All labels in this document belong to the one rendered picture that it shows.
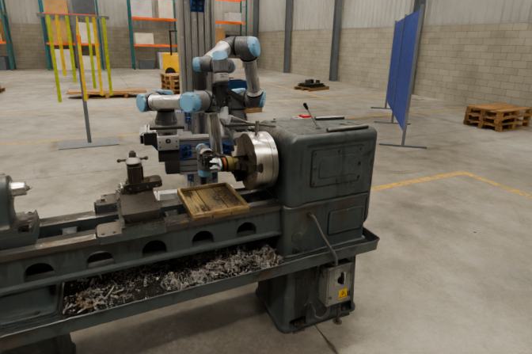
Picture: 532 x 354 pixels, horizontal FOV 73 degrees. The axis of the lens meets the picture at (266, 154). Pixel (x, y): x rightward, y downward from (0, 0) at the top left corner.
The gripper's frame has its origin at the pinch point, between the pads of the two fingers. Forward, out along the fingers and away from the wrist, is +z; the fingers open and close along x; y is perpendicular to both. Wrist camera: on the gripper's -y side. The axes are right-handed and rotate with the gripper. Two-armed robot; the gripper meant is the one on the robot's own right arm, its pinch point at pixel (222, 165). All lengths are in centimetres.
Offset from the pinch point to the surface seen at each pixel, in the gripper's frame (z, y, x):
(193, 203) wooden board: -1.4, 15.3, -19.8
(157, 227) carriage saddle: 20.3, 36.8, -18.4
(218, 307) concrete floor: -22, -3, -108
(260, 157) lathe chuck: 10.8, -17.2, 6.3
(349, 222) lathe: 16, -74, -40
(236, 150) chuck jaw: -5.4, -10.0, 6.3
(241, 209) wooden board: 14.6, -5.5, -19.4
